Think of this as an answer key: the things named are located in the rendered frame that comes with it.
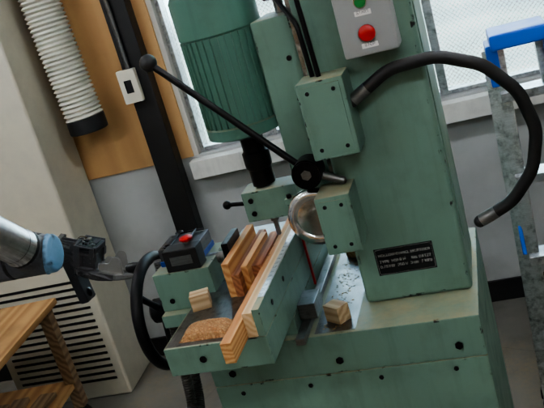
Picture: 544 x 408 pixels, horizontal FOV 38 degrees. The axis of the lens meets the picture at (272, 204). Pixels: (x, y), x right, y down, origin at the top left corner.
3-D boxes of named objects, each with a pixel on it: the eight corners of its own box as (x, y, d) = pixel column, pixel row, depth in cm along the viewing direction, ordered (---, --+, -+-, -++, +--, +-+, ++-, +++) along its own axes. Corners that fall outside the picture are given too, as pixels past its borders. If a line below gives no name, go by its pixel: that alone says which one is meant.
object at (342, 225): (335, 238, 163) (320, 184, 160) (368, 232, 161) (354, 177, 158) (328, 257, 155) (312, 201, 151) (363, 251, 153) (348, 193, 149)
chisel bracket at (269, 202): (257, 218, 182) (247, 183, 179) (316, 206, 178) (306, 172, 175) (249, 230, 175) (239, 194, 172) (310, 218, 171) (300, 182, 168)
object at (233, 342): (297, 221, 198) (293, 206, 197) (305, 220, 197) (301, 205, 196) (226, 364, 138) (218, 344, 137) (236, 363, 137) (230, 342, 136)
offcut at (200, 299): (193, 312, 163) (188, 298, 162) (193, 306, 166) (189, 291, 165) (212, 307, 163) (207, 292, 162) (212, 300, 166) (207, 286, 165)
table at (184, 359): (215, 254, 209) (209, 234, 208) (326, 235, 200) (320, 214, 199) (127, 384, 154) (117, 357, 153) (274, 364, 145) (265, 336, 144)
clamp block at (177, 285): (184, 283, 188) (173, 249, 185) (237, 274, 184) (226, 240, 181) (163, 313, 174) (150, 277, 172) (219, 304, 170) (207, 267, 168)
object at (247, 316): (307, 216, 199) (301, 198, 198) (314, 215, 199) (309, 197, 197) (248, 337, 145) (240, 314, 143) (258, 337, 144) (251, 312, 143)
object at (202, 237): (175, 251, 184) (167, 229, 182) (218, 243, 180) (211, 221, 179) (155, 275, 172) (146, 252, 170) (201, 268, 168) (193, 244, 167)
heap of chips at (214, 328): (190, 325, 157) (187, 316, 157) (236, 318, 154) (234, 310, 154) (178, 343, 151) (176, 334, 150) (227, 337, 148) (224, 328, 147)
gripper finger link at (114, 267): (132, 262, 189) (96, 255, 190) (131, 285, 191) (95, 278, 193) (137, 257, 191) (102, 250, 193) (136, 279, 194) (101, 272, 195)
